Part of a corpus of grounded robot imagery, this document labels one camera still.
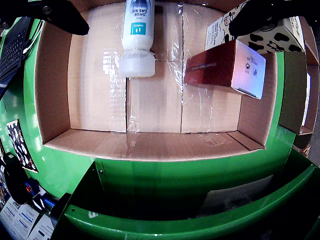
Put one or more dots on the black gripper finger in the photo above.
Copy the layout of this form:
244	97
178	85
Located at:
62	15
262	10

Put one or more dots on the white shoe spray bottle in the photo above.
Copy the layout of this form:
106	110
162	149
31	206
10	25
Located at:
137	37

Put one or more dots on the red ampoule box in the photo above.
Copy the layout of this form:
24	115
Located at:
212	67

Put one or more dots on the long cardboard tray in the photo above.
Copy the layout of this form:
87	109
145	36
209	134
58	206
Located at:
150	105

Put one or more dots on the cow print carton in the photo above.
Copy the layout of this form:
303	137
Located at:
280	37

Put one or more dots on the black laptop keyboard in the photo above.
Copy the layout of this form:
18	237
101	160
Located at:
12	50

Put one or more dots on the black white patterned card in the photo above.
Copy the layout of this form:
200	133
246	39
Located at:
21	147

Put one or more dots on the black device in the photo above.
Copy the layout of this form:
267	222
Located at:
17	185

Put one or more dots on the green metal shelf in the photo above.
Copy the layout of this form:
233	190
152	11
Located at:
175	175

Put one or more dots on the grey paper sheet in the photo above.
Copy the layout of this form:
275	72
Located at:
237	197

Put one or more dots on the white printed paper sheets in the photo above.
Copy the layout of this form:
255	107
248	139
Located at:
20	220

